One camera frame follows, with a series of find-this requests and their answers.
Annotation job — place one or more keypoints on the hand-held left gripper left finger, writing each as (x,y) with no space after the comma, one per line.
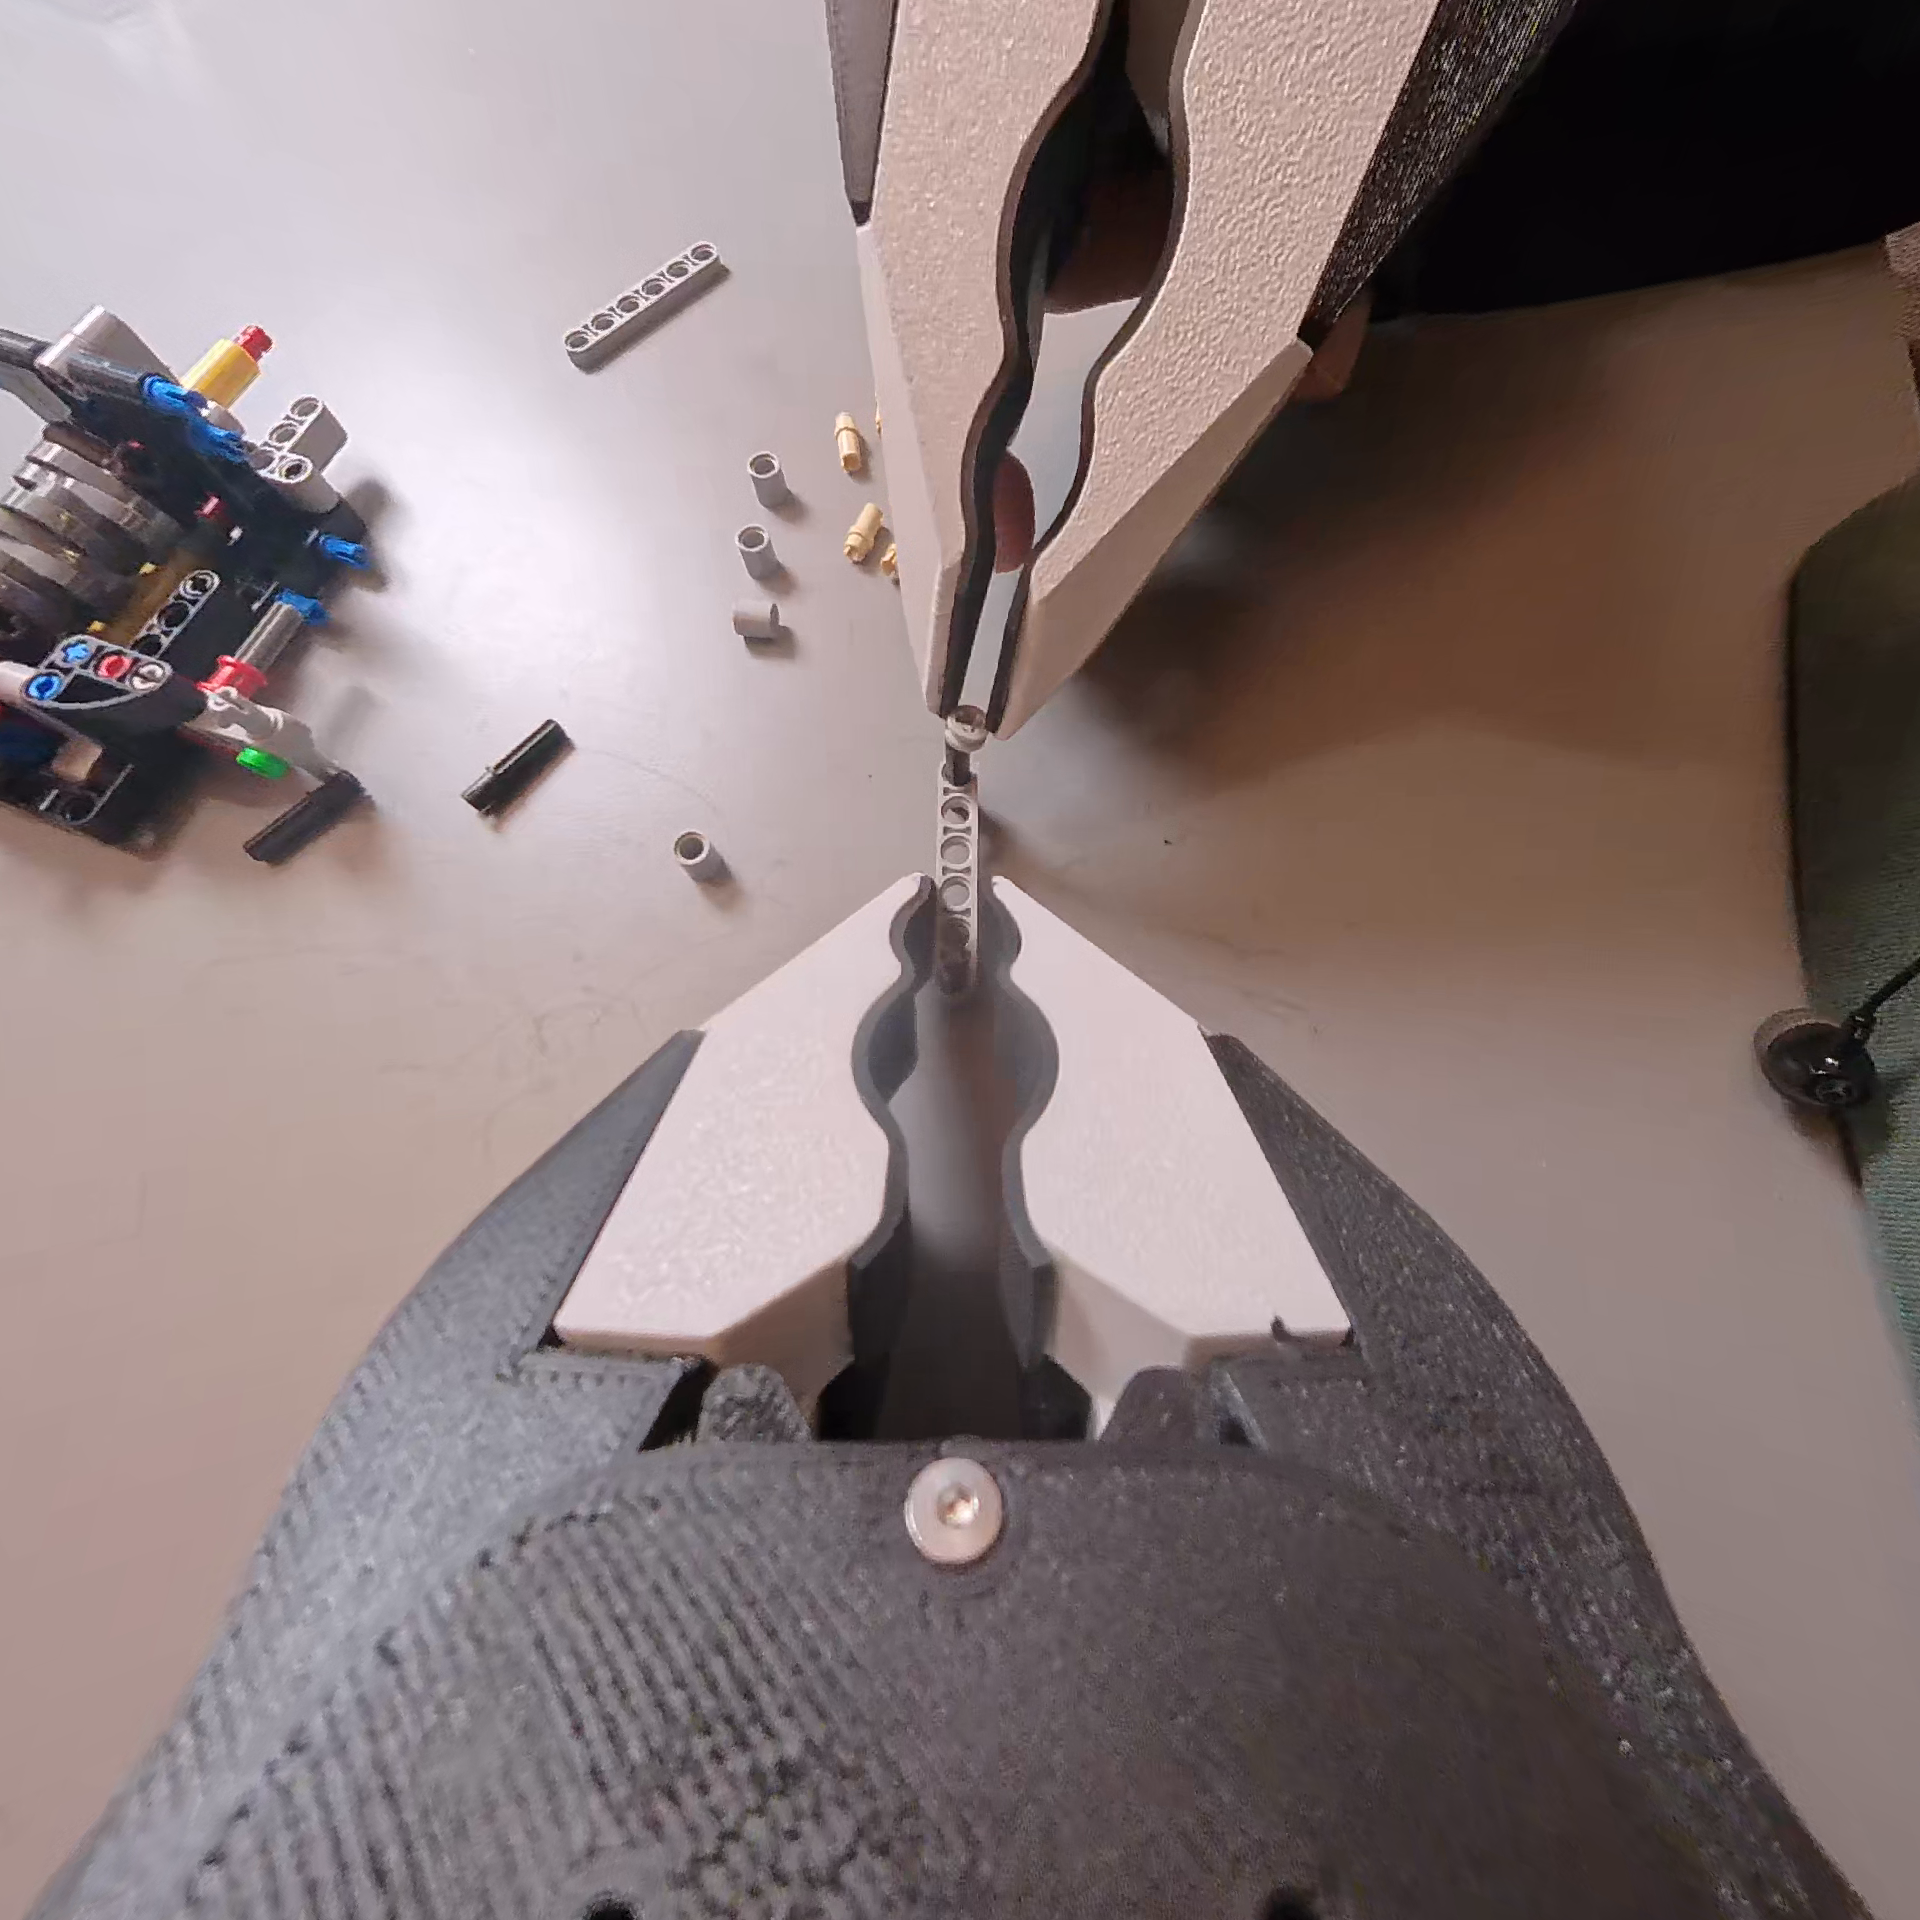
(733,1202)

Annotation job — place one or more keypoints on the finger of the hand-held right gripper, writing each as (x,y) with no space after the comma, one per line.
(1244,300)
(944,224)

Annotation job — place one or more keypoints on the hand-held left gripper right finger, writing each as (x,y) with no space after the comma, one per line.
(1184,1202)

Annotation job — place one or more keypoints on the grey lego beam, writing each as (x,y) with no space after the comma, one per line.
(940,856)
(572,352)

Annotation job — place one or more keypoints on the pile of tan lego pins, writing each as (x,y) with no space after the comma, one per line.
(861,534)

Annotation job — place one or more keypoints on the lego chassis assembly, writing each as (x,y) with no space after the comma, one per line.
(119,511)

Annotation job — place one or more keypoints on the person's right hand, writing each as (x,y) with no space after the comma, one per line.
(1109,254)

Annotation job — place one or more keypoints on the three grey bushings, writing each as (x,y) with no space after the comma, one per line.
(757,568)

